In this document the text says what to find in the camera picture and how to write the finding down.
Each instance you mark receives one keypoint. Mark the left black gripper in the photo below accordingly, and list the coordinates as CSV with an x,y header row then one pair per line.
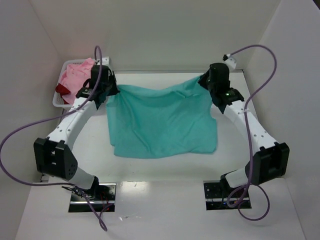
x,y
110,88

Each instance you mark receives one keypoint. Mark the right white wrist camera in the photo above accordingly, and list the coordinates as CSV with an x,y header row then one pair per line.
x,y
230,61

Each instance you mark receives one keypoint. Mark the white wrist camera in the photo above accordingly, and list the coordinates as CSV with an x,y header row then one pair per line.
x,y
230,61
105,61

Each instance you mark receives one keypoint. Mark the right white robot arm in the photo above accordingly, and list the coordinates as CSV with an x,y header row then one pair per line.
x,y
270,158

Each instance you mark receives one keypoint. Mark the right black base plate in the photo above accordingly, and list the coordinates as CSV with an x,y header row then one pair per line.
x,y
216,198

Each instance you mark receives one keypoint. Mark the red t shirt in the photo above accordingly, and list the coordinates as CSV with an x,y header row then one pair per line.
x,y
62,90

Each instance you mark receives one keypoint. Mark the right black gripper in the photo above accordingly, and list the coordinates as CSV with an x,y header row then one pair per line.
x,y
205,80

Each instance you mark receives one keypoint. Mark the pink t shirt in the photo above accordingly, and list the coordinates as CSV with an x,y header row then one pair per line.
x,y
73,78

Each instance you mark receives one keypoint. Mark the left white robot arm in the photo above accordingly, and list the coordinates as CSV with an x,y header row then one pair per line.
x,y
53,154

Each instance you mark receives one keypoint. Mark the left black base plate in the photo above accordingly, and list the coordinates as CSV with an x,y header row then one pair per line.
x,y
103,201

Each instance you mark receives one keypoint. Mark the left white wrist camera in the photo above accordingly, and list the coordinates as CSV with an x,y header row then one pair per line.
x,y
105,61

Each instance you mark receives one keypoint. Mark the teal t shirt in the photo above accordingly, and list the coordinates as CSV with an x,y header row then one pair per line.
x,y
148,123

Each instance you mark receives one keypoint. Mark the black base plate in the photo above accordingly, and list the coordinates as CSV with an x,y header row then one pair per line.
x,y
216,198
103,201

